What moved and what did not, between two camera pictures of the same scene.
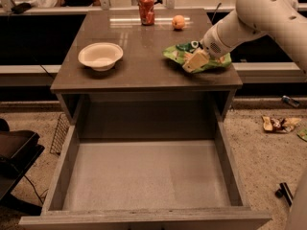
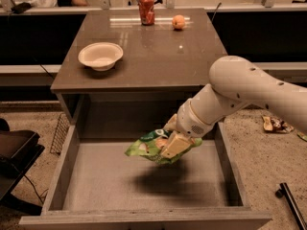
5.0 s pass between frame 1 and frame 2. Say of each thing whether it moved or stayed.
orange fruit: stayed
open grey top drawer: stayed
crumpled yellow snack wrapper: stayed
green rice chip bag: moved
